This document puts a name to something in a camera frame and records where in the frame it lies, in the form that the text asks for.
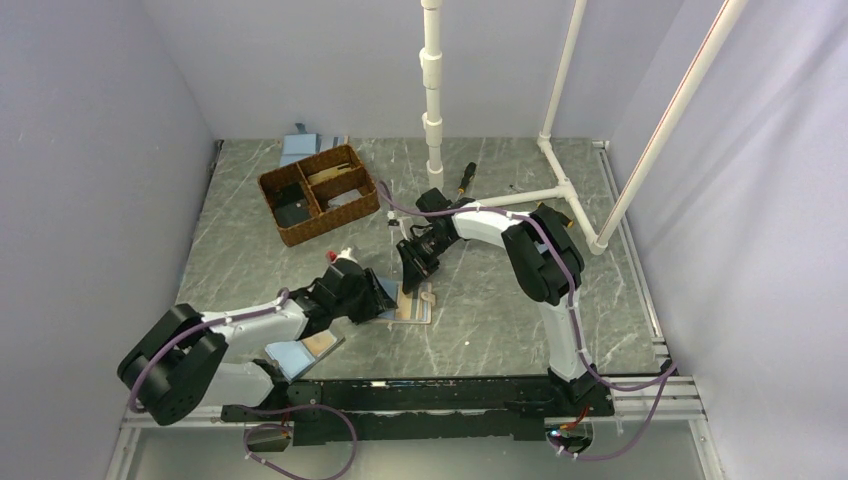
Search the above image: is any blue card holder at back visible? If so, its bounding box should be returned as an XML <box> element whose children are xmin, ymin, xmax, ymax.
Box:
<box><xmin>279</xmin><ymin>122</ymin><xmax>350</xmax><ymax>167</ymax></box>

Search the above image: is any tan card in basket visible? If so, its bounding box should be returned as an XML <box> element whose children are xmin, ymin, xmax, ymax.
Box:
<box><xmin>307</xmin><ymin>163</ymin><xmax>352</xmax><ymax>185</ymax></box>

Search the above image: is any blue orange card holder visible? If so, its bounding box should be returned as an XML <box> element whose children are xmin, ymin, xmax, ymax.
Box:
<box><xmin>264</xmin><ymin>330</ymin><xmax>344</xmax><ymax>382</ymax></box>

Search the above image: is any brown wicker divided basket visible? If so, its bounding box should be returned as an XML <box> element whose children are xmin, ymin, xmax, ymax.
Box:
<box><xmin>258</xmin><ymin>144</ymin><xmax>379</xmax><ymax>247</ymax></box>

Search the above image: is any tan blue card holder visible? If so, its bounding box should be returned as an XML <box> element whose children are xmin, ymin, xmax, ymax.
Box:
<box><xmin>375</xmin><ymin>277</ymin><xmax>436</xmax><ymax>325</ymax></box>

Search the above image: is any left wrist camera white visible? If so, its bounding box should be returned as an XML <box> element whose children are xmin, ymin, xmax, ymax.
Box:
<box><xmin>325</xmin><ymin>247</ymin><xmax>358</xmax><ymax>265</ymax></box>

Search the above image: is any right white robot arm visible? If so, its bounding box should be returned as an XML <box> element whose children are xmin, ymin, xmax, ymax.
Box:
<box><xmin>396</xmin><ymin>188</ymin><xmax>599</xmax><ymax>415</ymax></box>

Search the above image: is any black orange screwdriver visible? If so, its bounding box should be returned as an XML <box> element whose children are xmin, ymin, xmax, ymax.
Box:
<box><xmin>457</xmin><ymin>162</ymin><xmax>477</xmax><ymax>196</ymax></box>

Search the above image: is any black item in basket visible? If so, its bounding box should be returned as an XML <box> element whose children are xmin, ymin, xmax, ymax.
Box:
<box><xmin>272</xmin><ymin>183</ymin><xmax>312</xmax><ymax>228</ymax></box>

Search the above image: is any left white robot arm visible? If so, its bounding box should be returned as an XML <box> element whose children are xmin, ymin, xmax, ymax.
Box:
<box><xmin>117</xmin><ymin>259</ymin><xmax>397</xmax><ymax>426</ymax></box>

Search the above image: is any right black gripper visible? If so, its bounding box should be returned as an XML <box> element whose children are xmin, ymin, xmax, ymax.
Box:
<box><xmin>397</xmin><ymin>230</ymin><xmax>457</xmax><ymax>294</ymax></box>

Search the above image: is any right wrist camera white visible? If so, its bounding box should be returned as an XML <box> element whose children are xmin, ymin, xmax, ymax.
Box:
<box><xmin>387</xmin><ymin>211</ymin><xmax>413</xmax><ymax>241</ymax></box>

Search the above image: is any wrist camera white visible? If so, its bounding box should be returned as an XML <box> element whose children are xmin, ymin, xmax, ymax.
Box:
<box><xmin>325</xmin><ymin>247</ymin><xmax>358</xmax><ymax>265</ymax></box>
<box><xmin>387</xmin><ymin>211</ymin><xmax>413</xmax><ymax>241</ymax></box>

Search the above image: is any white pvc pipe frame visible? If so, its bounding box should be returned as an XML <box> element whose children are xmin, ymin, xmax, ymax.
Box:
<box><xmin>419</xmin><ymin>0</ymin><xmax>750</xmax><ymax>256</ymax></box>

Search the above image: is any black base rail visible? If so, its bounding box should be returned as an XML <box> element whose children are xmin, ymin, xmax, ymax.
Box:
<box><xmin>221</xmin><ymin>373</ymin><xmax>615</xmax><ymax>446</ymax></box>

